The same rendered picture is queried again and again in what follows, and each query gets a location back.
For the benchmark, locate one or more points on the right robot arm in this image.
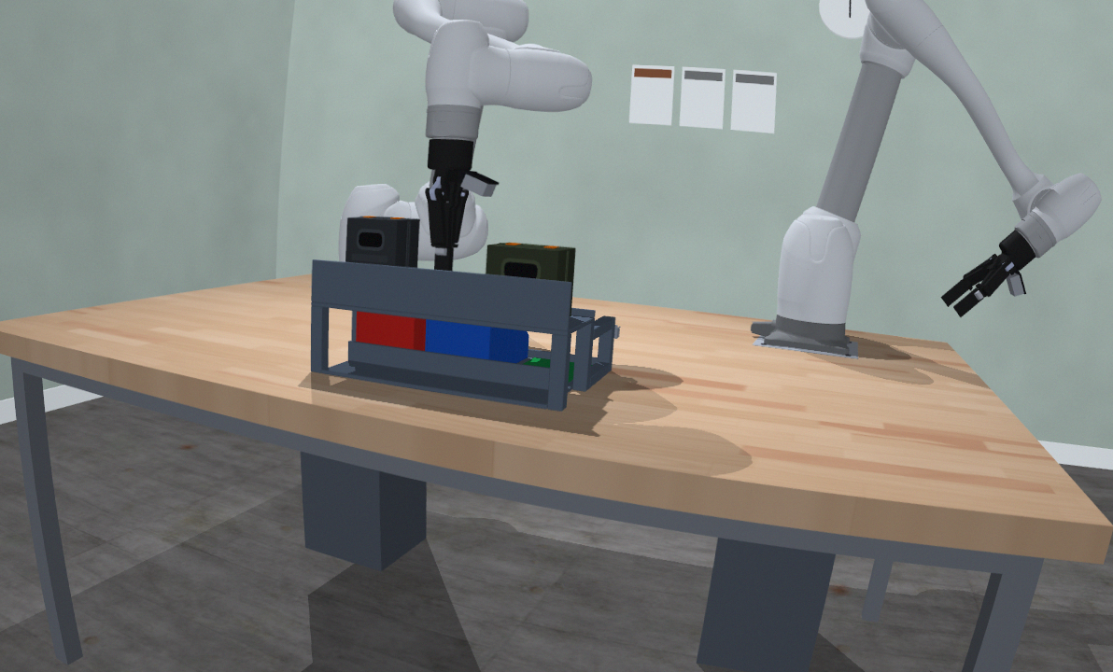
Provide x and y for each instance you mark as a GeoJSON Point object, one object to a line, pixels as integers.
{"type": "Point", "coordinates": [469, 65]}

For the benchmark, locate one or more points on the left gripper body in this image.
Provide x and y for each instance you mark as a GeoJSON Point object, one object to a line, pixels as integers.
{"type": "Point", "coordinates": [1017, 249]}

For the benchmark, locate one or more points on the dark grey shelf rack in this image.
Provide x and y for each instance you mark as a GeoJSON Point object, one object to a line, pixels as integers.
{"type": "Point", "coordinates": [542, 380]}

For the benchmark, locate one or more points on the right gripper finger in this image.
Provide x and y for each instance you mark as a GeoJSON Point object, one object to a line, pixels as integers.
{"type": "Point", "coordinates": [457, 216]}
{"type": "Point", "coordinates": [440, 223]}

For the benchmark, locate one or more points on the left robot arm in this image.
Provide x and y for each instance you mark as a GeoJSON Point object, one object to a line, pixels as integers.
{"type": "Point", "coordinates": [815, 275]}

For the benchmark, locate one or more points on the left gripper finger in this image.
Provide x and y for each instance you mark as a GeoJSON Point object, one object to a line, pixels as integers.
{"type": "Point", "coordinates": [996, 278]}
{"type": "Point", "coordinates": [968, 281]}

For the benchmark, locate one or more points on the blue bin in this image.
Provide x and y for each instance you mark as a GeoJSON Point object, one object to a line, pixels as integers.
{"type": "Point", "coordinates": [508, 345]}

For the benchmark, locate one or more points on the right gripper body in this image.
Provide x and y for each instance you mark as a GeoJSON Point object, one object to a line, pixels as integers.
{"type": "Point", "coordinates": [447, 156]}

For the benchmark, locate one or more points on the red bin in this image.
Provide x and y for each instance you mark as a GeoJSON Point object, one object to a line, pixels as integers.
{"type": "Point", "coordinates": [391, 330]}

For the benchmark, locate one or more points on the dark green case with orange latches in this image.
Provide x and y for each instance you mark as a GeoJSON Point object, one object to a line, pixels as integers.
{"type": "Point", "coordinates": [531, 261]}

